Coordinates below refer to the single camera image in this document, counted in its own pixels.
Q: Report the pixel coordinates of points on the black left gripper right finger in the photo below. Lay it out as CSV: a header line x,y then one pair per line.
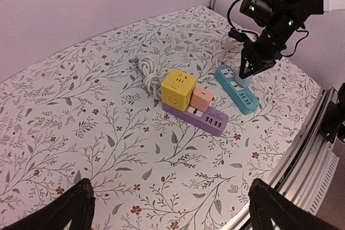
x,y
268,208

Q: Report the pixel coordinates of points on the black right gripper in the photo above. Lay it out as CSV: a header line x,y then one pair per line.
x,y
257,57

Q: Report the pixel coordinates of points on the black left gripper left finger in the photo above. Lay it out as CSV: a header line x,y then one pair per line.
x,y
74,208

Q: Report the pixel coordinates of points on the blue plug adapter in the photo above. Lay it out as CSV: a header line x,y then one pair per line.
x,y
243,82

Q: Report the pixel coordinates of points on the teal power strip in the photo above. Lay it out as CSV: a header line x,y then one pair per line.
x,y
243,98

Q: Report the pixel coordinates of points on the pink plug adapter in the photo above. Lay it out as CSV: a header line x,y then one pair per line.
x,y
201,99

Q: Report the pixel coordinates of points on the purple power strip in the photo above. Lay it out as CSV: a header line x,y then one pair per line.
x,y
212,120

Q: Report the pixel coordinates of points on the yellow cube socket adapter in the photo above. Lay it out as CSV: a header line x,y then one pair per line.
x,y
177,89

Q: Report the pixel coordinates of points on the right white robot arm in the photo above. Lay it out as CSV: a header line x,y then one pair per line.
x,y
279,20

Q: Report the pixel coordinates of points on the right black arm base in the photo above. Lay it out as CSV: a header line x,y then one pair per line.
x,y
332,123

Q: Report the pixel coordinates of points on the floral patterned table mat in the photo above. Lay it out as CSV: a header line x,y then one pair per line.
x,y
84,112

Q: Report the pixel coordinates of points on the aluminium front rail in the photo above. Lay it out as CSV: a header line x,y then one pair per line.
x,y
310,174

